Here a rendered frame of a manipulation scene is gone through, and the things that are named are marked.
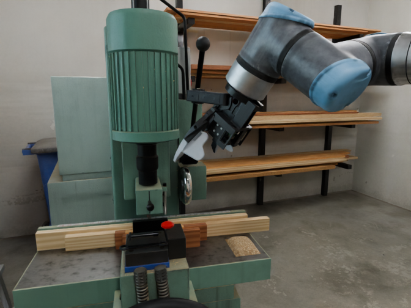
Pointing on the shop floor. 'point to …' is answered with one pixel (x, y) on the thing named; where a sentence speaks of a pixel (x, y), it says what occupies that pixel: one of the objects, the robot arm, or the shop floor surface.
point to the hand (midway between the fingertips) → (193, 154)
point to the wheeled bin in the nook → (48, 151)
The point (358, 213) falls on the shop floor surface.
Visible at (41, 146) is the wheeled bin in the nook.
